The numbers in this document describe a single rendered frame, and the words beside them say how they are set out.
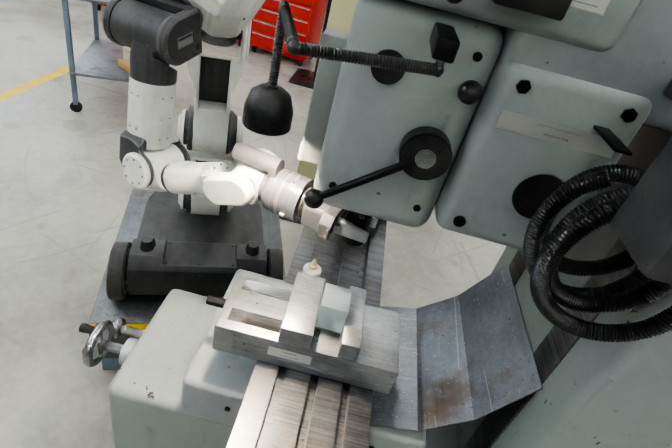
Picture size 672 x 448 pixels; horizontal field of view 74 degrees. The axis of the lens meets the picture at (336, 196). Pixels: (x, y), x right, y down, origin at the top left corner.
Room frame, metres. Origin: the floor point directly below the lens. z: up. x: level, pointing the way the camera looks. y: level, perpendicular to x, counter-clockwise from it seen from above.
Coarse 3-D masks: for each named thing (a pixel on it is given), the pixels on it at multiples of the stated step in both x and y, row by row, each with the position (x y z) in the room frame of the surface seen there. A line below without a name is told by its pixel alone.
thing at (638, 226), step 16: (656, 160) 0.36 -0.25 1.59; (656, 176) 0.35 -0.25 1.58; (640, 192) 0.36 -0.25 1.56; (656, 192) 0.34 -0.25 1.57; (624, 208) 0.36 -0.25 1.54; (640, 208) 0.34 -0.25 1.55; (656, 208) 0.33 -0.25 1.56; (624, 224) 0.35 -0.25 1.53; (640, 224) 0.33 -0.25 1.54; (656, 224) 0.32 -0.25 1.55; (624, 240) 0.34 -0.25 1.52; (640, 240) 0.32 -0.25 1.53; (656, 240) 0.31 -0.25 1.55; (640, 256) 0.31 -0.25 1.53; (656, 256) 0.30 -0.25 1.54; (656, 272) 0.29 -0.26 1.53
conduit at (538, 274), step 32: (576, 192) 0.45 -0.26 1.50; (608, 192) 0.43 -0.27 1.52; (544, 224) 0.45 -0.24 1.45; (576, 224) 0.39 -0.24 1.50; (544, 256) 0.39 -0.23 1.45; (544, 288) 0.39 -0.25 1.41; (576, 288) 0.46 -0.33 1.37; (608, 288) 0.45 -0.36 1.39; (640, 288) 0.43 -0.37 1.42; (576, 320) 0.40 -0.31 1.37
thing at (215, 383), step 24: (216, 312) 0.68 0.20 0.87; (192, 360) 0.54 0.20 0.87; (216, 360) 0.56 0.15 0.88; (240, 360) 0.57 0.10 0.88; (192, 384) 0.50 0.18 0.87; (216, 384) 0.51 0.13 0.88; (240, 384) 0.52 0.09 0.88; (192, 408) 0.49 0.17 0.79; (216, 408) 0.49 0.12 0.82; (384, 432) 0.50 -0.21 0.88; (408, 432) 0.51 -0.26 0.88
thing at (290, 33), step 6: (282, 6) 0.57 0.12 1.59; (288, 6) 0.58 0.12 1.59; (282, 12) 0.55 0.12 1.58; (288, 12) 0.54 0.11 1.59; (282, 18) 0.52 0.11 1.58; (288, 18) 0.52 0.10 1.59; (282, 24) 0.51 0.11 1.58; (288, 24) 0.49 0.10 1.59; (294, 24) 0.50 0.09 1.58; (288, 30) 0.47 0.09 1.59; (294, 30) 0.47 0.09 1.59; (288, 36) 0.45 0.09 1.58; (294, 36) 0.45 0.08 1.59; (288, 42) 0.44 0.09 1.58
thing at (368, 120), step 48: (384, 0) 0.57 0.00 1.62; (384, 48) 0.56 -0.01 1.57; (480, 48) 0.56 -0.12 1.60; (336, 96) 0.58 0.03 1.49; (384, 96) 0.56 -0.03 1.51; (432, 96) 0.56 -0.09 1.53; (336, 144) 0.56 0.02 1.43; (384, 144) 0.56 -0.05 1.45; (384, 192) 0.56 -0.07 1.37; (432, 192) 0.57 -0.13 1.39
